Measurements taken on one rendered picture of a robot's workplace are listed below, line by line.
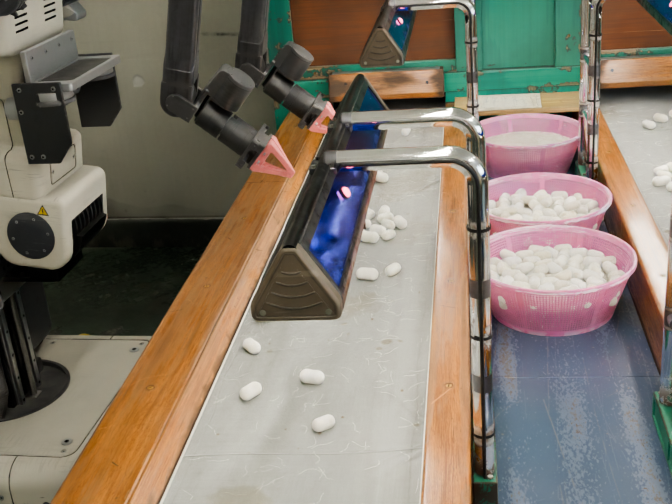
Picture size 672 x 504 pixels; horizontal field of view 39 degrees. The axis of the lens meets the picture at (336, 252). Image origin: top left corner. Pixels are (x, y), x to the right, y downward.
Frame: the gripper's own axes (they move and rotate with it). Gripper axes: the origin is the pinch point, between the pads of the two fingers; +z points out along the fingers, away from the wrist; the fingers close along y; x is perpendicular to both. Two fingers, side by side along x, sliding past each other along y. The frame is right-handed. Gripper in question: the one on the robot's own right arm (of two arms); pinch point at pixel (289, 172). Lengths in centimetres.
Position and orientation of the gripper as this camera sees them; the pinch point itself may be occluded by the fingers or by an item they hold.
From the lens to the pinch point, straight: 179.5
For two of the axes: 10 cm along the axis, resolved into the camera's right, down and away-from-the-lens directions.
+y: 1.2, -4.1, 9.0
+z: 8.1, 5.7, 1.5
